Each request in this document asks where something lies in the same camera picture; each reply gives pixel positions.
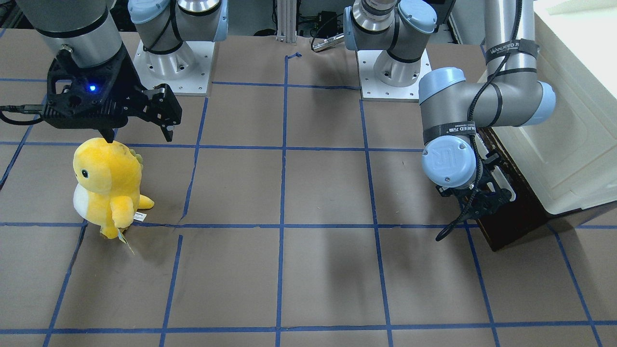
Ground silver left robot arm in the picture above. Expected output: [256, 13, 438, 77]
[342, 0, 557, 220]

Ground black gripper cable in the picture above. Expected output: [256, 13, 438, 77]
[435, 0, 524, 242]

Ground cream white cabinet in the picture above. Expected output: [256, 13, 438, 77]
[494, 0, 617, 215]

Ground dark brown wooden drawer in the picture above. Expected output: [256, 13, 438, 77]
[477, 128, 551, 251]

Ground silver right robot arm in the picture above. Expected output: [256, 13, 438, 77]
[6, 0, 228, 143]

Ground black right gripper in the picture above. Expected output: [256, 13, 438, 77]
[40, 44, 182, 144]

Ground aluminium frame post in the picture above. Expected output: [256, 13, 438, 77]
[276, 0, 297, 45]

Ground yellow plush dinosaur toy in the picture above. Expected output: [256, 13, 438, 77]
[73, 137, 155, 243]

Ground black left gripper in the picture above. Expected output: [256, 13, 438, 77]
[437, 152, 512, 222]

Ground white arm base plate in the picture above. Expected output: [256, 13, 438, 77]
[357, 50, 431, 102]
[133, 41, 215, 96]

